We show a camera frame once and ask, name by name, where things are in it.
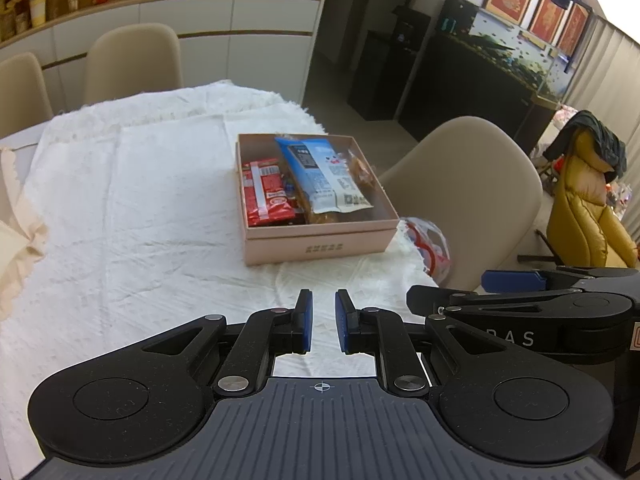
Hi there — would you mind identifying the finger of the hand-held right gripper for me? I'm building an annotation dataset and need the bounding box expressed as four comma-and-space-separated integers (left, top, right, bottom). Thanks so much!
481, 266, 640, 294
406, 285, 577, 318

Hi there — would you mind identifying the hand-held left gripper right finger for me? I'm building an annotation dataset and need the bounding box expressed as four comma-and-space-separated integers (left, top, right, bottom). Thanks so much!
333, 288, 517, 396

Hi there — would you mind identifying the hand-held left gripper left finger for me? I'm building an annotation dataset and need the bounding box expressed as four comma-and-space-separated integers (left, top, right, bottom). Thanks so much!
120, 288, 315, 396

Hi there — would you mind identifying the pink cardboard box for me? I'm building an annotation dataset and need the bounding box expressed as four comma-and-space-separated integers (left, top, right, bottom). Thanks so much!
235, 132, 402, 267

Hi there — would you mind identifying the clear bread bun packet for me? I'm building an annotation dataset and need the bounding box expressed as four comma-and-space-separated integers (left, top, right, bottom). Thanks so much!
304, 209, 347, 225

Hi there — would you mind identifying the red snack packet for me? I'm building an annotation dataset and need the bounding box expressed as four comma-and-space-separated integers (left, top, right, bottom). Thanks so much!
241, 157, 298, 228

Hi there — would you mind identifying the round orange bread packet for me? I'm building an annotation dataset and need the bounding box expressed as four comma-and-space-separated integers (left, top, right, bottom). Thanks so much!
349, 151, 377, 192

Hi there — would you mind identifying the blue white snack packet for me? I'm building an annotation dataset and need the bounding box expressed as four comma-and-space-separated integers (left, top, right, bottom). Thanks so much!
273, 135, 374, 214

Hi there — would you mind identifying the red white plastic bag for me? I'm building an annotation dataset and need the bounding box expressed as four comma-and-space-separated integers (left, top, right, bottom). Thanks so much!
399, 216, 452, 282

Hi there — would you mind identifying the beige chair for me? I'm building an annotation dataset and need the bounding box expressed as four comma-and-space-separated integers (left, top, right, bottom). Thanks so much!
0, 52, 54, 139
81, 22, 184, 107
376, 116, 544, 295

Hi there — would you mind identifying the yellow padded jacket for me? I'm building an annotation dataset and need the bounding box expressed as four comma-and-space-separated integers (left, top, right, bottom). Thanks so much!
546, 125, 640, 269

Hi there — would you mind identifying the dark grey garment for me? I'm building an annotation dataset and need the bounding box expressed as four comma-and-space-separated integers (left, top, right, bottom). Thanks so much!
544, 109, 629, 182

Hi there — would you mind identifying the white tablecloth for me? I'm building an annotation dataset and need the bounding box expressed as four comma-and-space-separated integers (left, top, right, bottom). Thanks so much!
0, 79, 443, 480

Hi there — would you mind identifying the black aquarium stand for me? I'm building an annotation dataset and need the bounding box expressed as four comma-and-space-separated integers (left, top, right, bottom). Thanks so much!
396, 35, 562, 145

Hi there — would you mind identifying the glass aquarium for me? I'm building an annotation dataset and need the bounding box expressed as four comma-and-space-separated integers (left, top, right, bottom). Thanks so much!
439, 0, 597, 107

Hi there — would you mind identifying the black water dispenser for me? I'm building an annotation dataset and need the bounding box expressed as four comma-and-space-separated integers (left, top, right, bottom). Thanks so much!
346, 5, 432, 122

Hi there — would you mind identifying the beige cloth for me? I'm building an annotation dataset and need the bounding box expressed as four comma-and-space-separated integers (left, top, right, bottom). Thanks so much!
0, 146, 49, 322

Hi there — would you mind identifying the white wooden sideboard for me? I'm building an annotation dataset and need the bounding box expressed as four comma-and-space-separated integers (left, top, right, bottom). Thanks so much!
0, 0, 332, 112

